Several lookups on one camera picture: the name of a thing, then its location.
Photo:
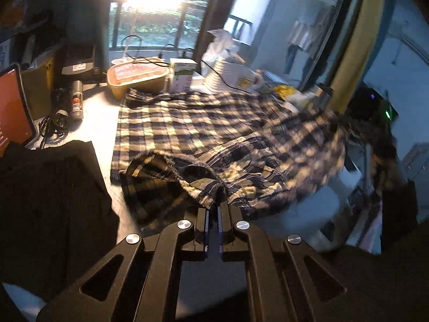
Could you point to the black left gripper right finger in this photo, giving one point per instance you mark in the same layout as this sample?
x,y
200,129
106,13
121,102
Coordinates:
x,y
286,279

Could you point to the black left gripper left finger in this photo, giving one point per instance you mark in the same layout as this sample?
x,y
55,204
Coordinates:
x,y
137,280

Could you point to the blue white plaid pants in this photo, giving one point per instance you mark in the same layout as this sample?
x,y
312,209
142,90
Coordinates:
x,y
174,151

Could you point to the black cloth pile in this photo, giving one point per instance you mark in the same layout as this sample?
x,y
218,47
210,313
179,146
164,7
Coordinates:
x,y
56,216

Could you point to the tablet with red screen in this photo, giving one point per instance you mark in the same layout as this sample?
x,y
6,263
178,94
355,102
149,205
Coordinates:
x,y
16,123

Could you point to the spray can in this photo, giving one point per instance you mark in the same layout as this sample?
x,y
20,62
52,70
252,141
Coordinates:
x,y
77,112

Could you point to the white bear mug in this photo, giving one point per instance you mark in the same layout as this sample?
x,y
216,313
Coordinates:
x,y
249,80

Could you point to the tan food container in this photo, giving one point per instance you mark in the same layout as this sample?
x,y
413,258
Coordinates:
x,y
144,77

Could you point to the white plastic basket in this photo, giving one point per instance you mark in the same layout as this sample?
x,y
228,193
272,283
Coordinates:
x,y
222,76

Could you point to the green white carton box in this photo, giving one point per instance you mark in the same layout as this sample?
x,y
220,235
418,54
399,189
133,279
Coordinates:
x,y
181,74

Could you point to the white plastic bag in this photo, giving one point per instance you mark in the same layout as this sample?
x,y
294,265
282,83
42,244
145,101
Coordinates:
x,y
222,45

